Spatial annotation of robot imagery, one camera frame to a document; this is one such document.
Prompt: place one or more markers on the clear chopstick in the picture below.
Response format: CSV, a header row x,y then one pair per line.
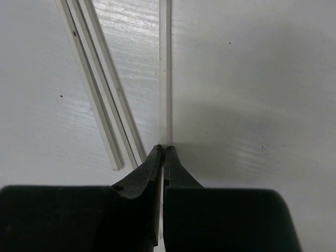
x,y
90,84
165,72
110,86

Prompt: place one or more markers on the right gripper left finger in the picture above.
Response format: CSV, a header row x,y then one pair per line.
x,y
120,217

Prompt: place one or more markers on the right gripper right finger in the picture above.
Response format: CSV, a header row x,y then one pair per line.
x,y
196,218

